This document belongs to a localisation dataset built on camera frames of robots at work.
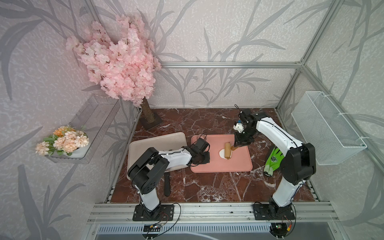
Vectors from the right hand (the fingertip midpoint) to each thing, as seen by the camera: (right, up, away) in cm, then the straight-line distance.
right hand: (237, 144), depth 86 cm
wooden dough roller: (-4, -4, +7) cm, 9 cm away
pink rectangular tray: (+4, -12, +8) cm, 15 cm away
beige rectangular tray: (-47, -1, +17) cm, 50 cm away
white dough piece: (-8, -7, +8) cm, 13 cm away
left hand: (-16, -11, +6) cm, 20 cm away
